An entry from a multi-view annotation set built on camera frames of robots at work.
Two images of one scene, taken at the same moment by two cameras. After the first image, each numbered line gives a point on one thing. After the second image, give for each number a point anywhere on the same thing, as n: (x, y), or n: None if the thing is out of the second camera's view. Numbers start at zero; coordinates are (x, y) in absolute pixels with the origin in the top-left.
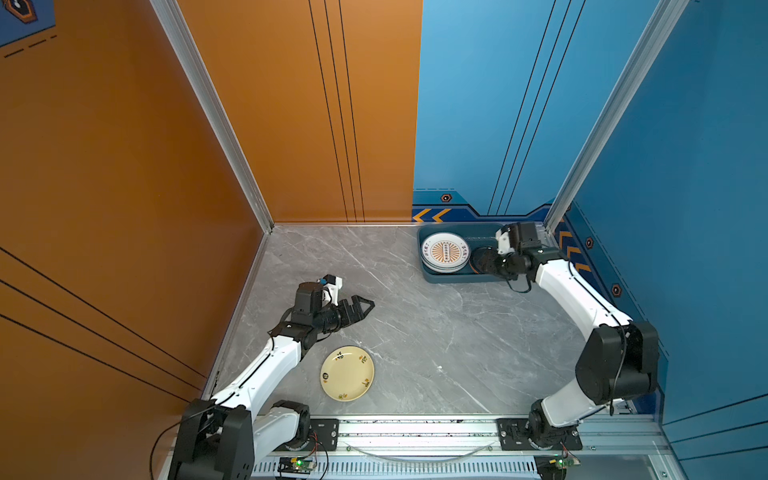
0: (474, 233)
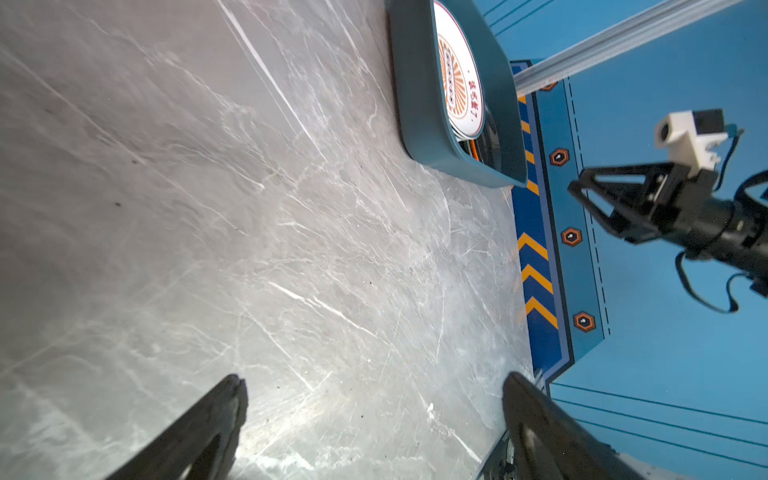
0: (424, 108)
